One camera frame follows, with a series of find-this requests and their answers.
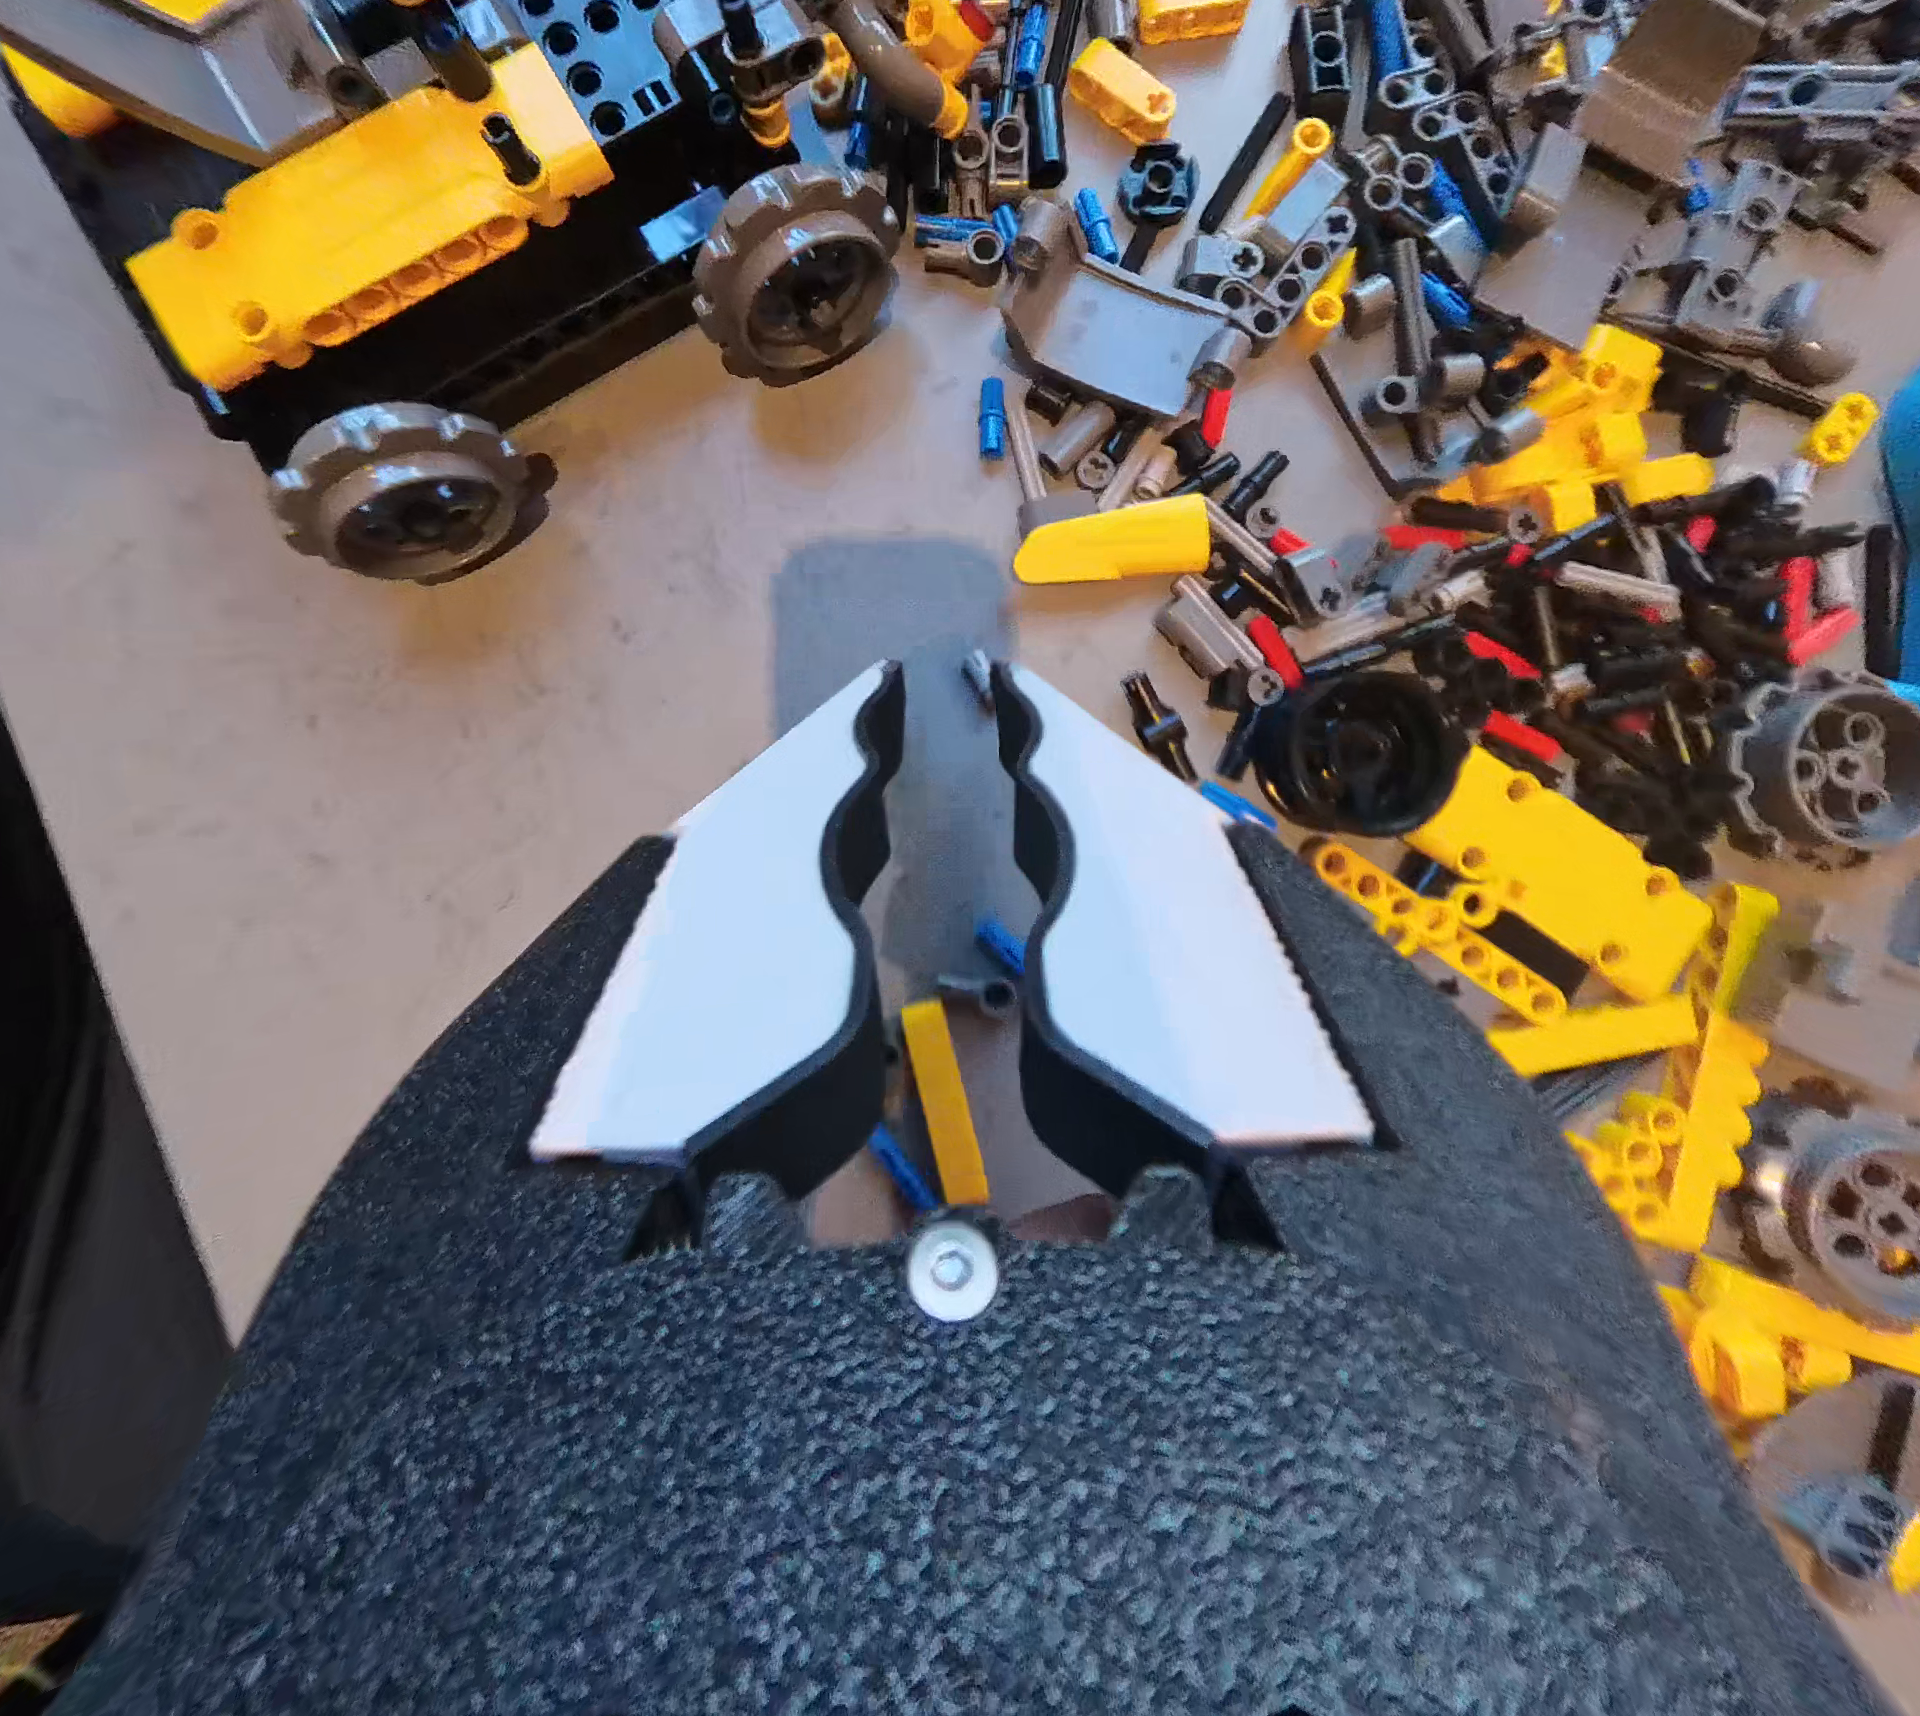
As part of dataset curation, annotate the yellow cross beam piece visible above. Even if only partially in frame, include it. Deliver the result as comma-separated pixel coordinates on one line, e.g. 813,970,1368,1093
1303,838,1571,1021

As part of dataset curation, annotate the yellow curved panel piece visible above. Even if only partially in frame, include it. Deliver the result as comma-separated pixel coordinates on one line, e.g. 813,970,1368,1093
1015,493,1214,589

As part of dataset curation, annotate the long yellow beam piece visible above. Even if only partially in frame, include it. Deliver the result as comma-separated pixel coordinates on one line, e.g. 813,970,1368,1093
1485,992,1705,1081

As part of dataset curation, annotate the yellow holed panel piece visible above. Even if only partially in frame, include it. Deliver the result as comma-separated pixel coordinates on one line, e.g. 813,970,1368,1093
1402,745,1721,1006

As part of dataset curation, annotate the blue yellow brick assembly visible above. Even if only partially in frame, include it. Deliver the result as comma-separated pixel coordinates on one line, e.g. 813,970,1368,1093
1875,367,1920,707

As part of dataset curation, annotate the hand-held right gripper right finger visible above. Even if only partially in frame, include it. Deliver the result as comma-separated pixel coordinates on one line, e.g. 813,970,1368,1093
986,661,1380,1186

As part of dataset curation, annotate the black pin connector piece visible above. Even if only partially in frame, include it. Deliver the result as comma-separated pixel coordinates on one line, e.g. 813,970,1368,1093
1123,670,1201,780

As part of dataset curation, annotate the grey curved fender piece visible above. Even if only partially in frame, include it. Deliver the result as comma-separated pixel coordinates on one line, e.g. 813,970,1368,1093
1000,252,1250,420

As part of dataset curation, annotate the pile of toy brick pieces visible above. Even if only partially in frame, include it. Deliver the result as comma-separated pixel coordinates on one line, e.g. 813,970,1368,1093
900,0,1920,1615

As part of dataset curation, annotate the short yellow beam piece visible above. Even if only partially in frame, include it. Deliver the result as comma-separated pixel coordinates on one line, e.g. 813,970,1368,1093
900,996,992,1208

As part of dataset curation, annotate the black wheel hub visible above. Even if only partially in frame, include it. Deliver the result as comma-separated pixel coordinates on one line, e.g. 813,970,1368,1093
1253,669,1472,840

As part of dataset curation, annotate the yellow black toy brick vehicle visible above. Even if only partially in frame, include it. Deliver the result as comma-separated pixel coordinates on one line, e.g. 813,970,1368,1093
0,0,963,589

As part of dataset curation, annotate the grey treaded wheel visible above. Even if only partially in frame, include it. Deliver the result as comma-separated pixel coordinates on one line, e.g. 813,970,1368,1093
1747,1117,1920,1315

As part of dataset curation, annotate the grey toothed wheel hub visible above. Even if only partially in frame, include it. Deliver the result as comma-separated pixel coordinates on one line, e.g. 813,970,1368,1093
1725,672,1920,866

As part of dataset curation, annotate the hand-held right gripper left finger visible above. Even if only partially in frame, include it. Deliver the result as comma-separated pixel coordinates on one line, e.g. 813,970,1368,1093
524,658,911,1200

